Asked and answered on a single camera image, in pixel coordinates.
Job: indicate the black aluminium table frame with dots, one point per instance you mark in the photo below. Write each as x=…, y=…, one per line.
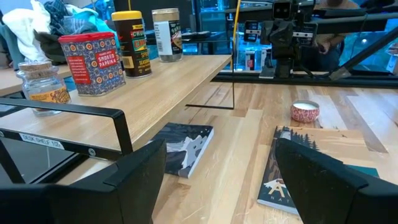
x=311, y=80

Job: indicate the black equipment rack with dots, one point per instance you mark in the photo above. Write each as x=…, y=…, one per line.
x=357, y=25

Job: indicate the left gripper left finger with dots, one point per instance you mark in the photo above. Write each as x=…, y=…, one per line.
x=93, y=205

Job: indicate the white crumpled cloth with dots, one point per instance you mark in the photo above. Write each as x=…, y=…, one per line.
x=25, y=28

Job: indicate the wooden desk shelf black legs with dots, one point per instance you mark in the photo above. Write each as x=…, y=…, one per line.
x=149, y=90

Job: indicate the right arm silver base plate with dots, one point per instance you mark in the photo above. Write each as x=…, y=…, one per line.
x=267, y=73

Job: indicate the pile of mixed clothes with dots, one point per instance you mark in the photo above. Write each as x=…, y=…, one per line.
x=77, y=18

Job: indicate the Acadia national park book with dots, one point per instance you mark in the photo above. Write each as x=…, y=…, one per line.
x=335, y=143

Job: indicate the red-lid smoked paprika tin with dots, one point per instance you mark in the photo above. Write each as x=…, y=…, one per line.
x=93, y=65

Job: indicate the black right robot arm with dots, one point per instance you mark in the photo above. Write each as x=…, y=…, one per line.
x=283, y=67

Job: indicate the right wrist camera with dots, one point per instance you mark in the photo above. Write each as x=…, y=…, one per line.
x=281, y=9

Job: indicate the thick black steel beam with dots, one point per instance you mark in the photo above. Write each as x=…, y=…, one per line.
x=373, y=46

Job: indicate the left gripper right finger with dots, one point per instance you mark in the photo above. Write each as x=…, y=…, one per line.
x=335, y=199

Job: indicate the person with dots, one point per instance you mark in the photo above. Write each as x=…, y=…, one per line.
x=329, y=39

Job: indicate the yellow-lid dark spice jar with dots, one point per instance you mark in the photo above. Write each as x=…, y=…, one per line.
x=133, y=46

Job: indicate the small dark mountain notebook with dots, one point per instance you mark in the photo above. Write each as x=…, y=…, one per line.
x=183, y=149

